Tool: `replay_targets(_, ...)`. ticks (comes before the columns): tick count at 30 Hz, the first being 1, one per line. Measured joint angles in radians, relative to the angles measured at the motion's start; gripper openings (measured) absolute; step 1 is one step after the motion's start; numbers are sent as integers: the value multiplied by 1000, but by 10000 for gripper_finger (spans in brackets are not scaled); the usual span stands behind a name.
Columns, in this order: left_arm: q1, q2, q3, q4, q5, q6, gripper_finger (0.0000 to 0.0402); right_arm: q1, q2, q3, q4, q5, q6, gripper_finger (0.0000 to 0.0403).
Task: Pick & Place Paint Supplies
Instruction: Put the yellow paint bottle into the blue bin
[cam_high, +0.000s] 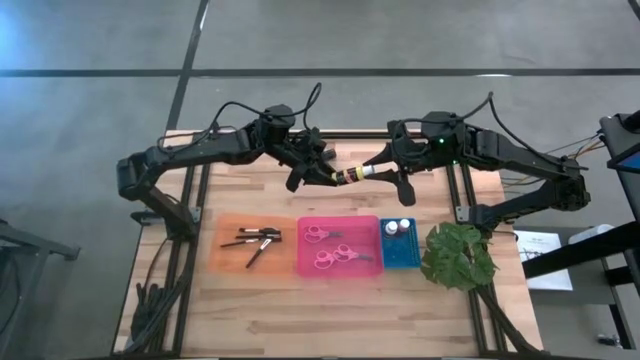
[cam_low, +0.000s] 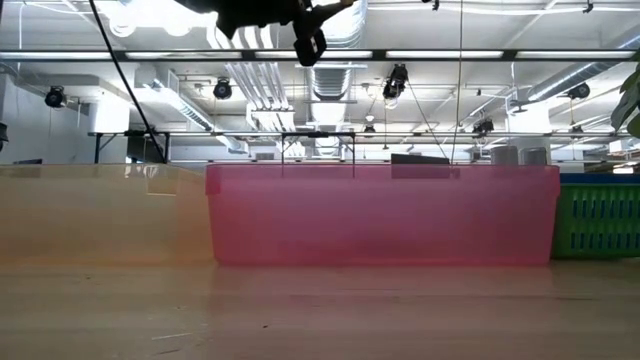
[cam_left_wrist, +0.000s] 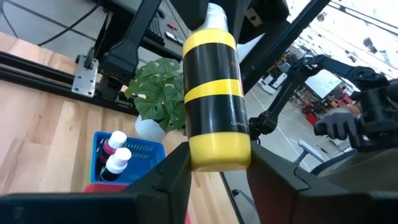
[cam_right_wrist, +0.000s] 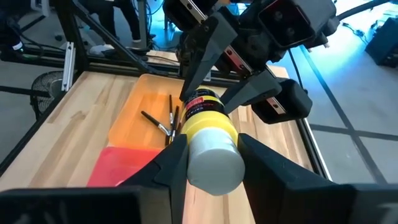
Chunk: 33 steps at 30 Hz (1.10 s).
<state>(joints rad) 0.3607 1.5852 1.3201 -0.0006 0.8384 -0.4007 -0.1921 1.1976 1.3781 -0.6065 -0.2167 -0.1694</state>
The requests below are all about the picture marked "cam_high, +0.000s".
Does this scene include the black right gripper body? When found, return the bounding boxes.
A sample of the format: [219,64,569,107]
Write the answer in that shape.
[392,132,429,174]

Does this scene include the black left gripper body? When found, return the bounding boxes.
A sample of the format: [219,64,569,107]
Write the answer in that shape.
[279,128,329,171]

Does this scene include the yellow paint bottle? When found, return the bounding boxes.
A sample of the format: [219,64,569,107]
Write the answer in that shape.
[333,164,377,186]

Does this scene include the pink-handled scissors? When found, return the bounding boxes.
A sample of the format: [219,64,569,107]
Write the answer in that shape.
[333,243,376,264]
[304,225,346,245]
[314,245,354,271]

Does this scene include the dark-handled paintbrush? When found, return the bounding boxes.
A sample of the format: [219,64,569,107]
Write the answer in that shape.
[237,226,283,237]
[234,233,284,243]
[244,237,275,270]
[219,238,262,249]

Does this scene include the small slotted plastic basket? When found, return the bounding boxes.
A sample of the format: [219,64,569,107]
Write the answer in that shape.
[378,216,424,270]

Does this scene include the pink translucent plastic bin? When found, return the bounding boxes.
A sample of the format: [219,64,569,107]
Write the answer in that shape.
[296,214,386,279]

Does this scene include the artificial green leafy plant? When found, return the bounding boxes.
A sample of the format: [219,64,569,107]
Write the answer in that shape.
[419,222,500,292]

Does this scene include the orange translucent plastic bin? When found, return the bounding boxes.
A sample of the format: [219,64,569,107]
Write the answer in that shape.
[208,213,300,275]

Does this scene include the white paper sheet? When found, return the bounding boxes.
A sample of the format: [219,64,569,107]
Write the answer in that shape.
[513,229,575,293]

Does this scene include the black beam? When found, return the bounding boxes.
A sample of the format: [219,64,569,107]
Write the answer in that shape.
[522,222,640,280]

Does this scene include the white plastic object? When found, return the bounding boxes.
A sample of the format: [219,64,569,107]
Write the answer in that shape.
[567,223,615,246]

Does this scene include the small black floor object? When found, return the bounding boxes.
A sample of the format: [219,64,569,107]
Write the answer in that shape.
[597,332,624,350]

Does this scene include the grey metal stand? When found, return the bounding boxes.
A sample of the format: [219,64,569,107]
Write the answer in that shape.
[0,218,81,360]

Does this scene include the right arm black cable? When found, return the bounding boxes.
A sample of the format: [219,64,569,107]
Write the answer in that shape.
[388,91,581,171]

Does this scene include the black aluminium table frame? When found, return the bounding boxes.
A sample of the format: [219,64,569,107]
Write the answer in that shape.
[113,128,546,359]

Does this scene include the black cable bundle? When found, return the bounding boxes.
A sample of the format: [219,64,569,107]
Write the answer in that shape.
[129,279,194,354]

